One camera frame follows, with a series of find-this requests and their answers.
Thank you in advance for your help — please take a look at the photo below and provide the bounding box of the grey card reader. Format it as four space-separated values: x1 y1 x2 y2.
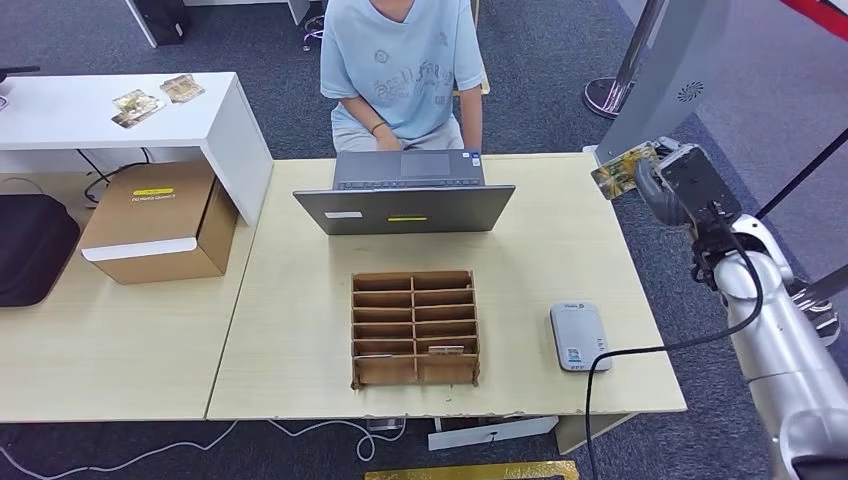
549 301 613 374

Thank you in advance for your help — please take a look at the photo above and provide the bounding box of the white side table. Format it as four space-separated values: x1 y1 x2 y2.
0 71 275 229

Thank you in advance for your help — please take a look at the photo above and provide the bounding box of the black bag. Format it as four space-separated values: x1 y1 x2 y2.
0 193 81 309

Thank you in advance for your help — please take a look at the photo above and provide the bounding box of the black stanchion post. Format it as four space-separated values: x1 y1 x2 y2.
755 127 848 221

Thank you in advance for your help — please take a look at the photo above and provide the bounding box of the grey Lenovo laptop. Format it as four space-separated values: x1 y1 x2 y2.
293 148 517 237

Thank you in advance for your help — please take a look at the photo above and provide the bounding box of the chrome stanchion post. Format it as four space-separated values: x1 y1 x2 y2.
582 0 667 121
788 263 848 349

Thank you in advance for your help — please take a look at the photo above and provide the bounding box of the grey cable bundle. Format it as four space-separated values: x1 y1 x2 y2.
302 14 327 53

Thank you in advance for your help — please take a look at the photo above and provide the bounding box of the person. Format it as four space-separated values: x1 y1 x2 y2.
319 0 486 155

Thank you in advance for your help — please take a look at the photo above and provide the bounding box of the brown divided card rack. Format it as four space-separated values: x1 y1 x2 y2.
350 269 482 391

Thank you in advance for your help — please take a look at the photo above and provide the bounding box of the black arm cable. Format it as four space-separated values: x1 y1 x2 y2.
584 201 766 480

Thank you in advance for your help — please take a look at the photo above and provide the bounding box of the thin black cable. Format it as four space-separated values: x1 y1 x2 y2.
74 146 152 208

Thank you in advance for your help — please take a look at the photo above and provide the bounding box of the red barrier tape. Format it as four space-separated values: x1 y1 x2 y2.
778 0 848 43

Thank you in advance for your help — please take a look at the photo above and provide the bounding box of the brown cardboard box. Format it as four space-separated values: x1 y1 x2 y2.
79 160 240 287

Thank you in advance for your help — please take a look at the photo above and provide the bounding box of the yellow floor plate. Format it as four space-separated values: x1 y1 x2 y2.
364 460 580 480

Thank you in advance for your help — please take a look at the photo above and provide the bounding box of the white floor cable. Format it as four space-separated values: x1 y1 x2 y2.
0 418 407 480

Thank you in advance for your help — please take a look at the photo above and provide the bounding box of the black computer tower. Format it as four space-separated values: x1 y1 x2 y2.
124 0 194 49

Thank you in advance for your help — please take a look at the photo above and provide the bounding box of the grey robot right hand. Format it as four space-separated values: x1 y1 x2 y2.
634 137 743 231

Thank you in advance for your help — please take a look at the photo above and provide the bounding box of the photo-print ID card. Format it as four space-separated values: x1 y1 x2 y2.
590 142 662 201

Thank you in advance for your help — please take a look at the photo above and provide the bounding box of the silver kiosk panel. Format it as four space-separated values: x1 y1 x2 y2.
582 0 733 167

